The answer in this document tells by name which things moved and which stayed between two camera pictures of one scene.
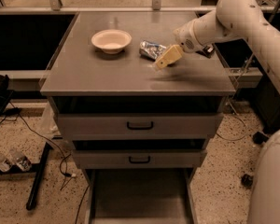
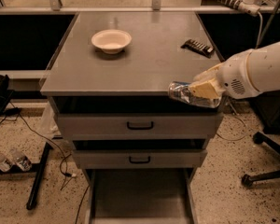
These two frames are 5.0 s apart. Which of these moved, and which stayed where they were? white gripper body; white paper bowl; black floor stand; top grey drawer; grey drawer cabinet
Moved: white gripper body
Stayed: top grey drawer; white paper bowl; black floor stand; grey drawer cabinet
